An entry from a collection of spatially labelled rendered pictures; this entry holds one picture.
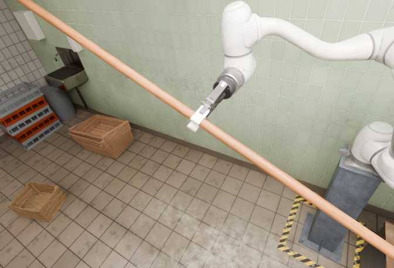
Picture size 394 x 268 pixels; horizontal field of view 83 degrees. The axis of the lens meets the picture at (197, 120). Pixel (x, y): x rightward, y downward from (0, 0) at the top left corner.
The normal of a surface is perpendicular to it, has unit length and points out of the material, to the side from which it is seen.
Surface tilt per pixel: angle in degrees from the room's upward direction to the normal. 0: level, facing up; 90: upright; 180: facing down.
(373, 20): 90
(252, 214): 0
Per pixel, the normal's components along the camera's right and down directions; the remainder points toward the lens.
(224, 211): -0.11, -0.77
